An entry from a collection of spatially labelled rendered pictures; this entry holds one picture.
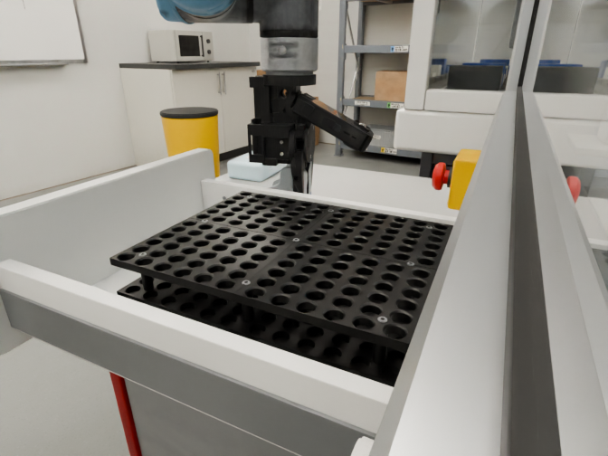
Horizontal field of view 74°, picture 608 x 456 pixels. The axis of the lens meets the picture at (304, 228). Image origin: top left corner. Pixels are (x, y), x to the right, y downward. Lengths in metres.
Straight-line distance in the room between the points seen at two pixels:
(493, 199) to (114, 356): 0.25
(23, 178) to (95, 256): 3.46
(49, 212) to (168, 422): 0.56
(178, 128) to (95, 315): 2.72
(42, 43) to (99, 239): 3.53
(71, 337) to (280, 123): 0.37
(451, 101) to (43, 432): 1.47
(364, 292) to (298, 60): 0.35
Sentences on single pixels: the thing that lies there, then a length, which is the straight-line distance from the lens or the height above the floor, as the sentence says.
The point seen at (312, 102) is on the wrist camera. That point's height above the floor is 0.98.
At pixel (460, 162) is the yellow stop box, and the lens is 0.58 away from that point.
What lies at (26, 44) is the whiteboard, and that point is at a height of 1.08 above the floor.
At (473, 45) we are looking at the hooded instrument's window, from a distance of 1.09.
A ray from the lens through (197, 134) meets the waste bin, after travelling 2.99.
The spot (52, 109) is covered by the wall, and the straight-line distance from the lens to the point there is 3.95.
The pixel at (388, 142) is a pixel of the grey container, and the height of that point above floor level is 0.19.
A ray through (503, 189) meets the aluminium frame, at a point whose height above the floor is 0.99.
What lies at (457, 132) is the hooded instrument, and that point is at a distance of 1.09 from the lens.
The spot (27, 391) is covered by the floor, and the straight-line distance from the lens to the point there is 1.73.
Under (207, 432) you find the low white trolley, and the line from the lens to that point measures 0.81.
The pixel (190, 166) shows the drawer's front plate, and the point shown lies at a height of 0.92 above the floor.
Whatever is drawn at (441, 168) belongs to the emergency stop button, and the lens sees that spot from 0.61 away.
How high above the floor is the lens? 1.04
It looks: 24 degrees down
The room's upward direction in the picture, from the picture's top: straight up
